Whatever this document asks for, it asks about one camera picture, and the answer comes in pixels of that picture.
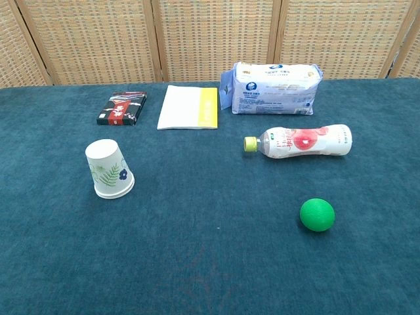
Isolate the white paper cup fern print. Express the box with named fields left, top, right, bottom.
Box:
left=85, top=138, right=135, bottom=196

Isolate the white notebook yellow spine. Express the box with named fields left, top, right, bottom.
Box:
left=156, top=85, right=219, bottom=131

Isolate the white blue tissue pack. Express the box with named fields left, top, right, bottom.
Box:
left=219, top=61, right=324, bottom=116

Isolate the teal tablecloth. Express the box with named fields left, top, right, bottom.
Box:
left=0, top=77, right=420, bottom=315

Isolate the plastic bottle pink label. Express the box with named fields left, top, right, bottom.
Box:
left=243, top=123, right=353, bottom=160

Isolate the black red card box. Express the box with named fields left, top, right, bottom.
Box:
left=96, top=91, right=148, bottom=127

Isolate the green ball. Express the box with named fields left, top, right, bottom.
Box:
left=299, top=198, right=336, bottom=233

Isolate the woven rattan screen panel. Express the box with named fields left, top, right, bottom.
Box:
left=14, top=0, right=164, bottom=86
left=274, top=0, right=419, bottom=81
left=0, top=0, right=54, bottom=89
left=388, top=6, right=420, bottom=79
left=150, top=0, right=283, bottom=83

